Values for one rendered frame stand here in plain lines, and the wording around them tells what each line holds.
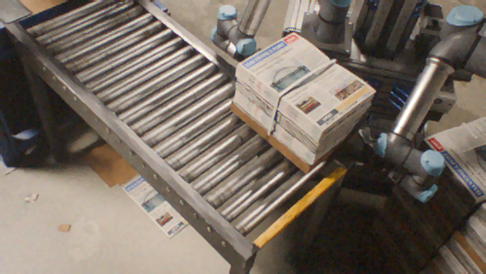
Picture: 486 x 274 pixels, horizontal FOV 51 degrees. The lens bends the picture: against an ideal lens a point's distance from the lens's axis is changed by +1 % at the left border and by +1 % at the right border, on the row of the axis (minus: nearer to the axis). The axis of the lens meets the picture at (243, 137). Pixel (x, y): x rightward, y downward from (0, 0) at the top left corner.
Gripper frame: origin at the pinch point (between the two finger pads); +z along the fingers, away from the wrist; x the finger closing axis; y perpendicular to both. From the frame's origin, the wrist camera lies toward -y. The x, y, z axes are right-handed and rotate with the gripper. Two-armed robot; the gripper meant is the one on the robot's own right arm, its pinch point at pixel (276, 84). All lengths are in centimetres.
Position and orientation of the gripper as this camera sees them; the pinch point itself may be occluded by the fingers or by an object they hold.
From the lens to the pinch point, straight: 198.6
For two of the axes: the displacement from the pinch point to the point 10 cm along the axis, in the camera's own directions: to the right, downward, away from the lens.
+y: 1.1, -6.2, -7.7
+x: 7.0, -5.0, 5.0
